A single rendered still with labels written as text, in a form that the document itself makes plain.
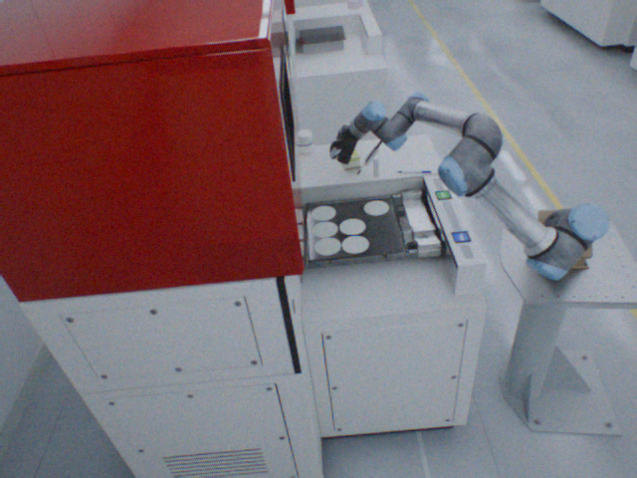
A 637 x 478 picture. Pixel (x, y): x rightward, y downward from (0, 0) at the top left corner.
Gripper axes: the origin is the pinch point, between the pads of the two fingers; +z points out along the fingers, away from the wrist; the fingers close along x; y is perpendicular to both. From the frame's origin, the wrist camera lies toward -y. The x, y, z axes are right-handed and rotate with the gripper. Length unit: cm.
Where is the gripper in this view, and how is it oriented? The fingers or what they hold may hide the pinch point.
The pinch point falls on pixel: (332, 158)
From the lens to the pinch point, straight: 207.7
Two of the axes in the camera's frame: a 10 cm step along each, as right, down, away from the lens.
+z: -4.2, 3.2, 8.5
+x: -8.8, -3.8, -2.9
